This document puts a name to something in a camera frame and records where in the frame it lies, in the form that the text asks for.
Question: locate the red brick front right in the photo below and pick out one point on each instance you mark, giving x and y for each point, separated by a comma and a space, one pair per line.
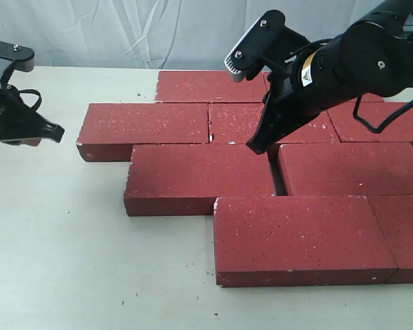
395, 216

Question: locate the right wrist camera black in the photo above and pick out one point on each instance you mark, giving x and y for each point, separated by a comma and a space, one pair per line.
267, 43

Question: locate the white fabric backdrop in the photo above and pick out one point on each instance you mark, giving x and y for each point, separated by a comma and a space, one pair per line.
157, 34

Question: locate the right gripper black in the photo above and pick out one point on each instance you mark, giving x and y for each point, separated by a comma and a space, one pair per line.
301, 86

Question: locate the red brick angled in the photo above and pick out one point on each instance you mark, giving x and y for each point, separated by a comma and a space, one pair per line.
110, 131
235, 123

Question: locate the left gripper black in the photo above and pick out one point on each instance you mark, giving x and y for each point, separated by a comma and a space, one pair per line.
19, 121

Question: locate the red brick third row right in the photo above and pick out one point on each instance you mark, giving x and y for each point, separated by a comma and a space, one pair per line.
366, 168

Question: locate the red brick second row right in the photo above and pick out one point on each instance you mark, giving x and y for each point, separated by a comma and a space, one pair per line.
350, 130

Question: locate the red brick back row right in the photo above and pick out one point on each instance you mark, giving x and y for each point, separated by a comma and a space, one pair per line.
365, 98

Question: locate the red brick large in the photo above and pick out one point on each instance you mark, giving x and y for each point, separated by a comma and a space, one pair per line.
186, 179
299, 241

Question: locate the red brick front large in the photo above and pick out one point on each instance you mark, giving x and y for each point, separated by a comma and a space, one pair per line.
299, 241

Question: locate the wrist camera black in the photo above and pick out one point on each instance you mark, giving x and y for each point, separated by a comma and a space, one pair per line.
267, 43
14, 57

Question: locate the red brick back row left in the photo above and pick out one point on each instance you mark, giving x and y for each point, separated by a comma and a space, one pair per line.
197, 86

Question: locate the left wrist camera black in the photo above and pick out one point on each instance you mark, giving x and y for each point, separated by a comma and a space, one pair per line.
14, 57

